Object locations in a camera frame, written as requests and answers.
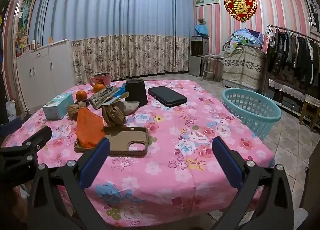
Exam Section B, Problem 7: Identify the red heart wall decoration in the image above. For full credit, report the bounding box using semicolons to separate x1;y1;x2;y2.
224;0;258;22

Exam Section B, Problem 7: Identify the pink floral tablecloth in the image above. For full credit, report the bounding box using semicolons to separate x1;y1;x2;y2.
4;80;275;229

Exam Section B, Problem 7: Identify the small round table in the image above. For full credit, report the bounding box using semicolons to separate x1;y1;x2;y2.
199;54;225;81

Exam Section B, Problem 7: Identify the colourful wall poster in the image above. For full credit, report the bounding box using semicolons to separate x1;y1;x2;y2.
16;0;33;33

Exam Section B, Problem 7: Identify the orange plastic bag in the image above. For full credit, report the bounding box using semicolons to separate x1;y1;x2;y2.
76;108;105;148

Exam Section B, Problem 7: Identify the black and orange garment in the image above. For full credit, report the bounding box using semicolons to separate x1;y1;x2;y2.
124;79;148;107

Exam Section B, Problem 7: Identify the grey water dispenser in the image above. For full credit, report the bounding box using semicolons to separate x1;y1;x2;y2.
189;35;210;78

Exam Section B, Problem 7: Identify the white cloth bag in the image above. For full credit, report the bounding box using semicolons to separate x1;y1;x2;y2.
117;101;140;115

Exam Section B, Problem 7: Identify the blue and floral curtain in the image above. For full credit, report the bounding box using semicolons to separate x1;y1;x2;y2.
27;0;195;83

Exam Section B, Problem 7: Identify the pink mug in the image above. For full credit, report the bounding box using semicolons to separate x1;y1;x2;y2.
89;73;112;87

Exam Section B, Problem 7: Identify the white cabinet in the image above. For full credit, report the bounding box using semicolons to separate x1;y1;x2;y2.
15;39;75;113

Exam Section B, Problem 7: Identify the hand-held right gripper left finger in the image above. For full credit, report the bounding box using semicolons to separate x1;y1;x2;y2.
27;137;118;230

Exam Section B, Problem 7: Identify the teal plastic basket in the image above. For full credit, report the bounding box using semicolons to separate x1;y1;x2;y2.
222;88;282;142

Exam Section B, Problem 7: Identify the brown phone case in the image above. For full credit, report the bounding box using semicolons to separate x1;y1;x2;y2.
74;126;150;156

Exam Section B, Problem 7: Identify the patterned cloth covered cabinet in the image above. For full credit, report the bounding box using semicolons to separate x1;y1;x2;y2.
222;43;265;90

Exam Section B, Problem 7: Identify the row of hanging clothes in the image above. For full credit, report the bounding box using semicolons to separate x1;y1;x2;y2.
267;28;320;85

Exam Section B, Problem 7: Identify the blue cloth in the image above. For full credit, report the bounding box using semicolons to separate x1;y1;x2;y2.
194;23;209;37

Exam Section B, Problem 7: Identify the light blue packet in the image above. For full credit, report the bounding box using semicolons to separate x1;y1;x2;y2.
114;88;130;103

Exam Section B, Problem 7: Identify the pink hanging bag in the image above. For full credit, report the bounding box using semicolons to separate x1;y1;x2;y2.
260;26;275;54

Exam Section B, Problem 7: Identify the low cabinet with lace cloth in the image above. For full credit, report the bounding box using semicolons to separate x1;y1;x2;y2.
266;78;307;115

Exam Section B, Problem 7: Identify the printed snack packet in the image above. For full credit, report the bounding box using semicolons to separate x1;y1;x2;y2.
89;85;120;110

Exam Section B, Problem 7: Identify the light blue tissue box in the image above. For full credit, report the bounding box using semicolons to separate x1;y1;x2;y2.
42;93;75;120

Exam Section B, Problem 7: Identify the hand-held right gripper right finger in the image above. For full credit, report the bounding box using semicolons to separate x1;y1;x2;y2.
211;136;294;230

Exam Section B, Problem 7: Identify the white plastic bag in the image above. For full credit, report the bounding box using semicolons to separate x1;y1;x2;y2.
5;101;17;122

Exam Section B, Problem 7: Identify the framed window picture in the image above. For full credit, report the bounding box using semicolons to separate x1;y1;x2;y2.
302;0;320;33

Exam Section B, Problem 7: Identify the wooden stool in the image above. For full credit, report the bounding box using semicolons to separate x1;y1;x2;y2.
299;93;320;130

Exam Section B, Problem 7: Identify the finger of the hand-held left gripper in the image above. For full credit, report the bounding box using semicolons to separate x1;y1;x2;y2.
0;126;52;160
0;118;23;137

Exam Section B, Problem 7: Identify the black zip case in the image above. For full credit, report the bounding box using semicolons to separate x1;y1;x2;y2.
147;86;187;107

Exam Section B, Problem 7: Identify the dark wooden cabinet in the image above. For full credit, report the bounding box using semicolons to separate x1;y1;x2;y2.
300;142;320;220

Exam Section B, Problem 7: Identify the pile of clothes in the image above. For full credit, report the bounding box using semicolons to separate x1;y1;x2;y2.
224;28;265;51

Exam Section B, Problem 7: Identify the metal clothes rail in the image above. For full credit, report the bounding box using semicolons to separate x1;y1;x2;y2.
267;24;320;44

